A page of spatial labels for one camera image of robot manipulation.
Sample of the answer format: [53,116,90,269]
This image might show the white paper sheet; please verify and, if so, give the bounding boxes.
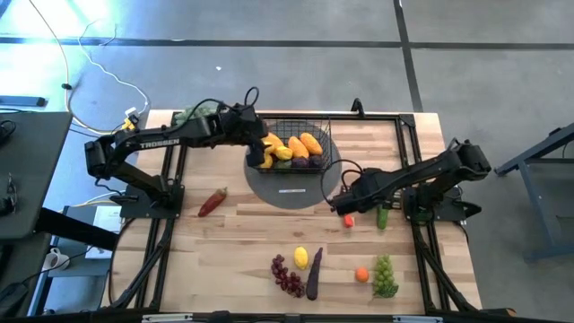
[84,205,123,260]

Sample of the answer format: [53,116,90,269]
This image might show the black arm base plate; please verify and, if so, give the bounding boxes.
[401,186,483,224]
[119,182,186,221]

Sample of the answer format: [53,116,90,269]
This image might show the black power strip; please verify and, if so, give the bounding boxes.
[0,95,48,108]

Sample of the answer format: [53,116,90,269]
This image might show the silver metal bracket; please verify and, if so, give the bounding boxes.
[393,315,444,323]
[142,313,194,323]

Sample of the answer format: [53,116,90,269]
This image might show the black desk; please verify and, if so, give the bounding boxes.
[0,110,74,241]

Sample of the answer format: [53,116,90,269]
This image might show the black desk leg bar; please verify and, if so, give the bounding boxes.
[34,206,120,251]

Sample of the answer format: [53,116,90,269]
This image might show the round grey placemat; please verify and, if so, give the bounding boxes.
[243,120,344,211]

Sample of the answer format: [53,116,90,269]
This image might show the white mug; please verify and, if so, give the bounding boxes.
[42,247,71,272]

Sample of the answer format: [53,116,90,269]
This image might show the black wire basket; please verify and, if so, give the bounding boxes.
[251,117,334,175]

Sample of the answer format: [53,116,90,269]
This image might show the purple eggplant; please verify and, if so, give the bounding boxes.
[305,246,325,301]

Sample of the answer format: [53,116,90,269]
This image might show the blue grey metal table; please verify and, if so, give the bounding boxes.
[494,121,574,263]

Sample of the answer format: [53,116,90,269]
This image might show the white floor cable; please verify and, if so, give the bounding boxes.
[76,17,152,116]
[27,0,113,135]

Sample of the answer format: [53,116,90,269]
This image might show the red chili pepper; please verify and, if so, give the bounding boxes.
[197,187,229,218]

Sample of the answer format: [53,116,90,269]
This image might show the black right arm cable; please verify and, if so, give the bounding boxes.
[319,158,365,207]

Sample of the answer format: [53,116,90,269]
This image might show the black aluminium rail frame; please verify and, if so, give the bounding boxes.
[100,97,483,315]

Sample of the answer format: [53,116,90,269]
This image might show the green grape bunch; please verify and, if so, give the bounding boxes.
[371,254,400,300]

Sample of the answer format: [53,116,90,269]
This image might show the red grape bunch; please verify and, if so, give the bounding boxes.
[270,253,307,300]

